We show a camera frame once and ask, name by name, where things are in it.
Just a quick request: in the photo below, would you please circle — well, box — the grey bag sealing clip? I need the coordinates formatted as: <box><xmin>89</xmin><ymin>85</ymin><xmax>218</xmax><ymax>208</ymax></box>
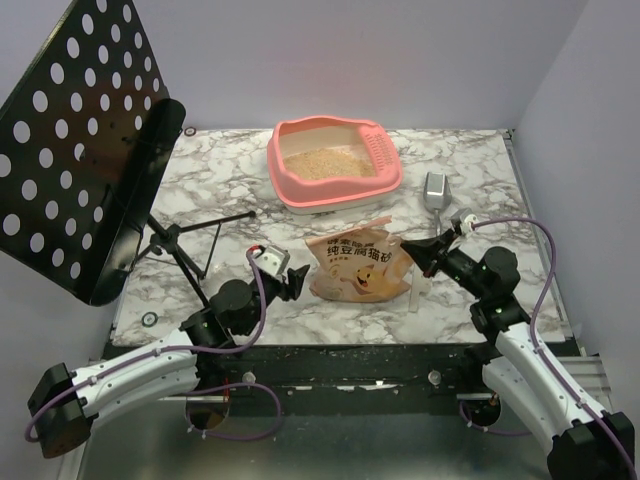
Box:
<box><xmin>408</xmin><ymin>269</ymin><xmax>432</xmax><ymax>313</ymax></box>

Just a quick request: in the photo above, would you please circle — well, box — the beige cat litter bag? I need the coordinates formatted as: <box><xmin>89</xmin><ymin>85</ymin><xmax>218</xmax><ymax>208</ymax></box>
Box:
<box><xmin>305</xmin><ymin>216</ymin><xmax>413</xmax><ymax>303</ymax></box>

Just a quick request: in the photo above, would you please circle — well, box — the silver metal litter scoop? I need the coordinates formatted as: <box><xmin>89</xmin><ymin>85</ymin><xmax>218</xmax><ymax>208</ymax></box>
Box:
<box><xmin>423</xmin><ymin>172</ymin><xmax>451</xmax><ymax>236</ymax></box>

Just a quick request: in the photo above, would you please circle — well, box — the pink cat litter box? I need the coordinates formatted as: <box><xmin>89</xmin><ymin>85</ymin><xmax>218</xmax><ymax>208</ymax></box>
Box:
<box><xmin>266</xmin><ymin>115</ymin><xmax>403</xmax><ymax>214</ymax></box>

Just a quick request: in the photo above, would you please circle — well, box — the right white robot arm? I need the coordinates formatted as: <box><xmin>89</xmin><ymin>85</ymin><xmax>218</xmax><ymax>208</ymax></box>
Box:
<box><xmin>401</xmin><ymin>230</ymin><xmax>637</xmax><ymax>479</ymax></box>

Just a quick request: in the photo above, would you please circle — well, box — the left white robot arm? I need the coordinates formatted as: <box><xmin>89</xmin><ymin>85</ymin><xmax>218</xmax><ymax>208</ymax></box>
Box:
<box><xmin>24</xmin><ymin>260</ymin><xmax>309</xmax><ymax>458</ymax></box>

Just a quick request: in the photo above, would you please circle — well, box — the clean litter in box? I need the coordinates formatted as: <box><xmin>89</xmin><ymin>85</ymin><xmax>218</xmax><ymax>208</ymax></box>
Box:
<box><xmin>283</xmin><ymin>149</ymin><xmax>375</xmax><ymax>181</ymax></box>

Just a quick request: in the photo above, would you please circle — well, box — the small round washer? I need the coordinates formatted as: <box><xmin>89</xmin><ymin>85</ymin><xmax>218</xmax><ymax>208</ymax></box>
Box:
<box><xmin>141</xmin><ymin>312</ymin><xmax>158</xmax><ymax>327</ymax></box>

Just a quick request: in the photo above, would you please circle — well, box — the black perforated music stand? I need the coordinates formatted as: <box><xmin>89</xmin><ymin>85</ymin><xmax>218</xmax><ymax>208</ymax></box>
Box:
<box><xmin>0</xmin><ymin>0</ymin><xmax>257</xmax><ymax>357</ymax></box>

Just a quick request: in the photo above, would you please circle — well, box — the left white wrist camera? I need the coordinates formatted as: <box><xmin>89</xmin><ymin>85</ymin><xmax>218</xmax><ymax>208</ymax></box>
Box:
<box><xmin>253</xmin><ymin>245</ymin><xmax>290</xmax><ymax>281</ymax></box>

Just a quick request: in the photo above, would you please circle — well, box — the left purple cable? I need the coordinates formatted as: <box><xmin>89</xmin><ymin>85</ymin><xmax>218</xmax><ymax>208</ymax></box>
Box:
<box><xmin>24</xmin><ymin>247</ymin><xmax>284</xmax><ymax>444</ymax></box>

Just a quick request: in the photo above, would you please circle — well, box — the purple cable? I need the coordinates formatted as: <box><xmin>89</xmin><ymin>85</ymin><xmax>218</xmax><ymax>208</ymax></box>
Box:
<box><xmin>459</xmin><ymin>218</ymin><xmax>636</xmax><ymax>480</ymax></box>
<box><xmin>24</xmin><ymin>247</ymin><xmax>284</xmax><ymax>444</ymax></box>

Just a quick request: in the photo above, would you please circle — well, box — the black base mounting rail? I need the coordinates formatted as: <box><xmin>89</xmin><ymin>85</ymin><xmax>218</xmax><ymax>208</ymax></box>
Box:
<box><xmin>196</xmin><ymin>344</ymin><xmax>502</xmax><ymax>424</ymax></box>

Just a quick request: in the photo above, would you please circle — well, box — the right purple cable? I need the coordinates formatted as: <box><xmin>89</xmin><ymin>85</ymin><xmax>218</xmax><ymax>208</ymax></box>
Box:
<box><xmin>459</xmin><ymin>218</ymin><xmax>636</xmax><ymax>480</ymax></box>

